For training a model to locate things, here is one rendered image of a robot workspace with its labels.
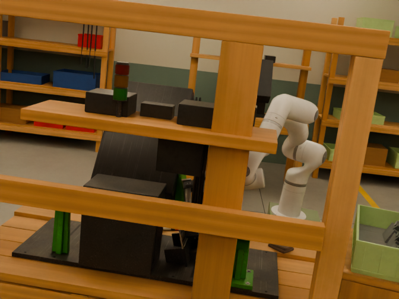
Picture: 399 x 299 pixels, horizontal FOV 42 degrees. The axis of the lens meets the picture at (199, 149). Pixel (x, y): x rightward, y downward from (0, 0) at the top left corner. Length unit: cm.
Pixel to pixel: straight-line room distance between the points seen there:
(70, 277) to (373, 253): 144
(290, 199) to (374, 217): 68
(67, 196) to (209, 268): 58
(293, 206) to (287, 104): 73
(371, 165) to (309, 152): 501
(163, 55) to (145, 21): 594
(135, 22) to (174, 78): 594
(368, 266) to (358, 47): 130
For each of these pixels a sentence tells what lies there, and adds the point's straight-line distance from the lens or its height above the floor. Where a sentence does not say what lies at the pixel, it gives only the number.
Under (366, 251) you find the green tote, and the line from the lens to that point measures 272.
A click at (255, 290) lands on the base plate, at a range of 214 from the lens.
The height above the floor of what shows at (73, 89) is 85.
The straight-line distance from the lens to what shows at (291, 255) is 253.
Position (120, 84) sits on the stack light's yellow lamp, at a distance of 185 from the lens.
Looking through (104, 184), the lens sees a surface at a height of 124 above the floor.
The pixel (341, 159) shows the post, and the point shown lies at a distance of 182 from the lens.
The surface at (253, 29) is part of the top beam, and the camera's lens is 176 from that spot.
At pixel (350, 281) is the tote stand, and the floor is 75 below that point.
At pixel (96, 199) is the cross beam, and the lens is 189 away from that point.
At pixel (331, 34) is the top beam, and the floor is 191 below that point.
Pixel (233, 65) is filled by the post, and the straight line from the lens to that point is 176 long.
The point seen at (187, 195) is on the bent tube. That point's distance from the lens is 217.
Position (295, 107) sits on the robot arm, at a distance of 231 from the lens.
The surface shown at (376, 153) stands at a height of 44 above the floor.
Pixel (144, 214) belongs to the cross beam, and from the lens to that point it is 186.
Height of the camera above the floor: 189
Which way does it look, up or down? 13 degrees down
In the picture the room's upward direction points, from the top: 7 degrees clockwise
